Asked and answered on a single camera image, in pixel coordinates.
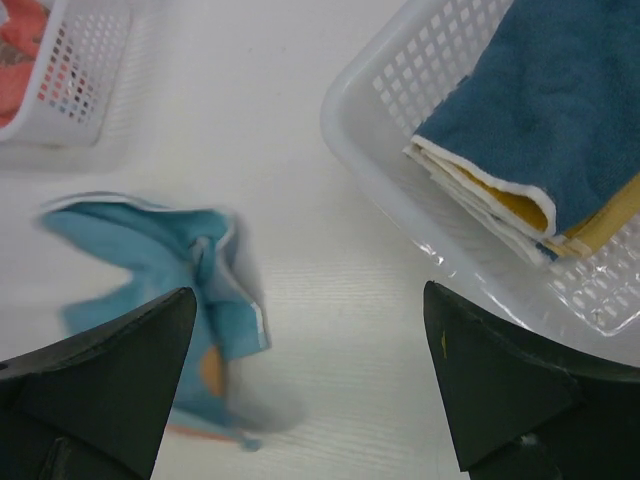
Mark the light blue patterned towel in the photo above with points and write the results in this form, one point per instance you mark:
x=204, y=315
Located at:
x=163, y=249

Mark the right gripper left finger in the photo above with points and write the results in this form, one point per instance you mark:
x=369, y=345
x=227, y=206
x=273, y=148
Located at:
x=95, y=405

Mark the yellow grey towel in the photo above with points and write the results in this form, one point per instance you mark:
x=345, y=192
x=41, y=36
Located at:
x=545, y=128

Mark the red white towel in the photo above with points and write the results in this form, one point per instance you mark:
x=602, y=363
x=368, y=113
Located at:
x=21, y=36

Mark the empty white basket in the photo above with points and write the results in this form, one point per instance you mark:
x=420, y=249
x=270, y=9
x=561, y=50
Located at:
x=367, y=118

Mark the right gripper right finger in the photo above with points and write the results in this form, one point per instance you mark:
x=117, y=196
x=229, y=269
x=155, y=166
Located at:
x=521, y=406

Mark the white basket with towels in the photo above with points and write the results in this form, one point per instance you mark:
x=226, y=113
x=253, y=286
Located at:
x=74, y=74

